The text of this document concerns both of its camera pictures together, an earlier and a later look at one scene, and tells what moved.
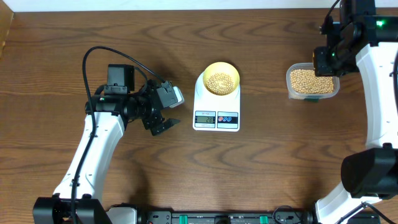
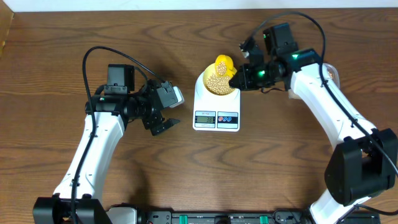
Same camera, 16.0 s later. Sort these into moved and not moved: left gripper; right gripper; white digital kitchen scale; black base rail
Moved: right gripper
Not moved: left gripper; white digital kitchen scale; black base rail
